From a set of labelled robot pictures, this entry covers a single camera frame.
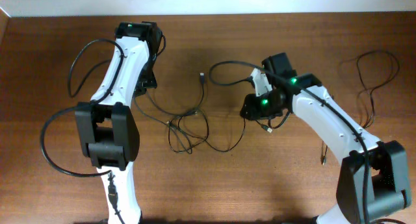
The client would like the thin black audio cable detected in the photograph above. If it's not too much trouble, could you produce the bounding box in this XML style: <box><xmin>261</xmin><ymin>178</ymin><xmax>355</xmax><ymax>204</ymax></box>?
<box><xmin>320</xmin><ymin>50</ymin><xmax>400</xmax><ymax>166</ymax></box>

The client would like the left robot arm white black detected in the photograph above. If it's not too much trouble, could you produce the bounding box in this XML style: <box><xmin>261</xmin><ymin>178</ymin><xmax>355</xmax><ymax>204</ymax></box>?
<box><xmin>75</xmin><ymin>21</ymin><xmax>163</xmax><ymax>223</ymax></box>

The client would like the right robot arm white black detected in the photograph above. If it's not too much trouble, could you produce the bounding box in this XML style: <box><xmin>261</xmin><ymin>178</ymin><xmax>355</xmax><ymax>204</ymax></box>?
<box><xmin>240</xmin><ymin>53</ymin><xmax>411</xmax><ymax>223</ymax></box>

